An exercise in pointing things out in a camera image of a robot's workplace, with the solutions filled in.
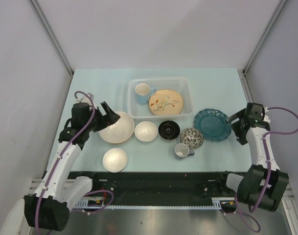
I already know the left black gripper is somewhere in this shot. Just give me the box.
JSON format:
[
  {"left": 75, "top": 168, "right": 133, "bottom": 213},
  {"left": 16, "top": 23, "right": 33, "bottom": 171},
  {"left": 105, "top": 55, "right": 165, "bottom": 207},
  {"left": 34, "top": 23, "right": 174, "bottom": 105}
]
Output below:
[{"left": 85, "top": 102, "right": 119, "bottom": 132}]

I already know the large cream bowl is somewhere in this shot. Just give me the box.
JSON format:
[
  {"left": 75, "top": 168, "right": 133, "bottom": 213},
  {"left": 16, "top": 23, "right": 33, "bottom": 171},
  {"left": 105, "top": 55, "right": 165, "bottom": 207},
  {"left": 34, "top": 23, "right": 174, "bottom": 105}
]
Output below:
[{"left": 99, "top": 111, "right": 135, "bottom": 144}]

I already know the teal glass plate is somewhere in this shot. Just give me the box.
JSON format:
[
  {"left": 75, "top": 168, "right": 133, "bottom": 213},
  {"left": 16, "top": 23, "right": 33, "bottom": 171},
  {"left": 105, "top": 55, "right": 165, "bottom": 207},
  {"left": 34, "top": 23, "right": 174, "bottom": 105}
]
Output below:
[{"left": 193, "top": 109, "right": 232, "bottom": 142}]

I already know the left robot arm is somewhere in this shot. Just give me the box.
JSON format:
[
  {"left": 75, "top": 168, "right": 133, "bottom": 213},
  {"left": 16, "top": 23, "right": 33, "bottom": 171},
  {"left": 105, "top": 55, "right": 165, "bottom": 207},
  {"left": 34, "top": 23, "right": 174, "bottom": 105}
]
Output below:
[{"left": 24, "top": 102, "right": 120, "bottom": 231}]

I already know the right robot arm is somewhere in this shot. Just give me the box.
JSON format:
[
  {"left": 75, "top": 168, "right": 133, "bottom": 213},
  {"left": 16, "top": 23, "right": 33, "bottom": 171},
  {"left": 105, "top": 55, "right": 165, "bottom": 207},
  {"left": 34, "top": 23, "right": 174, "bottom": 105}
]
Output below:
[{"left": 218, "top": 103, "right": 289, "bottom": 212}]

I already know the white plastic bin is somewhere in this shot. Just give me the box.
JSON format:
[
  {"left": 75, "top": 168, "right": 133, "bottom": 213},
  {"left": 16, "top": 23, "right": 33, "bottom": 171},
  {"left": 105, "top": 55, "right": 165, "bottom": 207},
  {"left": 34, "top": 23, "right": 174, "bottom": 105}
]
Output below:
[{"left": 127, "top": 77, "right": 194, "bottom": 120}]

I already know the medium white bowl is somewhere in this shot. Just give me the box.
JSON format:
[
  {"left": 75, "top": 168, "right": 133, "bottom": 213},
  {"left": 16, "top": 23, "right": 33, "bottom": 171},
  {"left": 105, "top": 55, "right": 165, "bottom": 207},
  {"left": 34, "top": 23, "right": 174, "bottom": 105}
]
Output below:
[{"left": 135, "top": 121, "right": 158, "bottom": 142}]

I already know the light blue mug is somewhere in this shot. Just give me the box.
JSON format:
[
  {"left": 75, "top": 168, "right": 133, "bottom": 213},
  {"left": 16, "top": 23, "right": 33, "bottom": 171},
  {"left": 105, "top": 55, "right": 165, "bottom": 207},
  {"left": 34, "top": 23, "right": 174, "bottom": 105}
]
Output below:
[{"left": 135, "top": 83, "right": 156, "bottom": 105}]

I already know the small white bowl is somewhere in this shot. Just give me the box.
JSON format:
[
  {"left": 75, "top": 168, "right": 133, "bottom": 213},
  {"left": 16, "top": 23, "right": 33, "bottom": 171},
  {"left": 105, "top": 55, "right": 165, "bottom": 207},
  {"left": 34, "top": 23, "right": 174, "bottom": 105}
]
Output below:
[{"left": 102, "top": 148, "right": 128, "bottom": 173}]

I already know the floral patterned bowl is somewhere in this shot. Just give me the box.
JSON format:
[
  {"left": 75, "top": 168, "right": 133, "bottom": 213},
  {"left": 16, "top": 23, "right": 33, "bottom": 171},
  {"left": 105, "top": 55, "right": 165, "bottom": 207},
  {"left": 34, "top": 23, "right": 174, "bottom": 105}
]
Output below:
[{"left": 180, "top": 128, "right": 204, "bottom": 149}]

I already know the tan bird plate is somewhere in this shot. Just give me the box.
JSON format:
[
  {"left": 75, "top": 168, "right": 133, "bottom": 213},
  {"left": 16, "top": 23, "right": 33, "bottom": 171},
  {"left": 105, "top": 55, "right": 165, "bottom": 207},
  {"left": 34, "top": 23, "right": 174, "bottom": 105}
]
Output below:
[{"left": 149, "top": 89, "right": 183, "bottom": 116}]

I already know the black glossy bowl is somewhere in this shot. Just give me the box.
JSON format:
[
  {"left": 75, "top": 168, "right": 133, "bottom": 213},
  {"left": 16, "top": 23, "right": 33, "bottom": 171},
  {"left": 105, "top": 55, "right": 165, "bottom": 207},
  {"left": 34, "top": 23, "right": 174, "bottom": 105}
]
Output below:
[{"left": 158, "top": 120, "right": 181, "bottom": 141}]

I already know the grey white mug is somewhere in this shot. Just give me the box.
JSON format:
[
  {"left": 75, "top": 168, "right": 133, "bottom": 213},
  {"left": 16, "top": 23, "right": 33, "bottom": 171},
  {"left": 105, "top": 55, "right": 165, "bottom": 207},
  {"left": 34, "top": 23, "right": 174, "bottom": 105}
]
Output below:
[{"left": 174, "top": 143, "right": 195, "bottom": 159}]

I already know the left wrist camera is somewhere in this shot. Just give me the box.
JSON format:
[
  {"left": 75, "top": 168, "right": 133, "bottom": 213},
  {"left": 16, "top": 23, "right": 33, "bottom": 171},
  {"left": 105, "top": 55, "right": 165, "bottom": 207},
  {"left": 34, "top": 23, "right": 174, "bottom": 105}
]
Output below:
[{"left": 76, "top": 93, "right": 94, "bottom": 104}]

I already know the right aluminium frame post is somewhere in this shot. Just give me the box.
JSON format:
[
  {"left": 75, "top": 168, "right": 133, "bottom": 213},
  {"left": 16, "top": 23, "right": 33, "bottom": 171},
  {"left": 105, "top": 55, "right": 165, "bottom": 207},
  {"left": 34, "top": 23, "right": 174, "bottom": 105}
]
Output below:
[{"left": 243, "top": 0, "right": 290, "bottom": 74}]

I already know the aluminium frame post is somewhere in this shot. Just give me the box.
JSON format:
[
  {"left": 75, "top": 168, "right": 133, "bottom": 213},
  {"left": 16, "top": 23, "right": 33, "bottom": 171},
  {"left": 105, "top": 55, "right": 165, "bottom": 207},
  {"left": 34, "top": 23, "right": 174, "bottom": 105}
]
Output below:
[
  {"left": 243, "top": 0, "right": 290, "bottom": 74},
  {"left": 28, "top": 0, "right": 74, "bottom": 76}
]

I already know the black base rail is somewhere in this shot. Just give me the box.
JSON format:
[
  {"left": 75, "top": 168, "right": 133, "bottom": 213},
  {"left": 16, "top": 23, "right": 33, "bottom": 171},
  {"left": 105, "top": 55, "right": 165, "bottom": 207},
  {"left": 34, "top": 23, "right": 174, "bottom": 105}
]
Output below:
[{"left": 68, "top": 171, "right": 235, "bottom": 201}]

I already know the white cable duct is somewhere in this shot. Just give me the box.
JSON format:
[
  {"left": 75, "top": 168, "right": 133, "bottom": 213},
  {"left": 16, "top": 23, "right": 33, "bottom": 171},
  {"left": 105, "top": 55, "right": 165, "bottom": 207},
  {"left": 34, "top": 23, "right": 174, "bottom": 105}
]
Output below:
[{"left": 74, "top": 196, "right": 234, "bottom": 211}]

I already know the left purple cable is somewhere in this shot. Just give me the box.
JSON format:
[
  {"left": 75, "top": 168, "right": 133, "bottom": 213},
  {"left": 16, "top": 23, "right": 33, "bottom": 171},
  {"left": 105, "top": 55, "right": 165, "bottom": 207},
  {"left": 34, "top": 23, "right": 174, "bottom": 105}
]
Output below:
[{"left": 35, "top": 91, "right": 115, "bottom": 235}]

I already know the left aluminium frame post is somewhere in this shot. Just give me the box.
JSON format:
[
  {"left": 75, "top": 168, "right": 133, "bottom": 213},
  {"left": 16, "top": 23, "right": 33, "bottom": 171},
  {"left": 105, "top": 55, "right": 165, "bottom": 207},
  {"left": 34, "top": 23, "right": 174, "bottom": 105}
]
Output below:
[{"left": 28, "top": 0, "right": 74, "bottom": 76}]

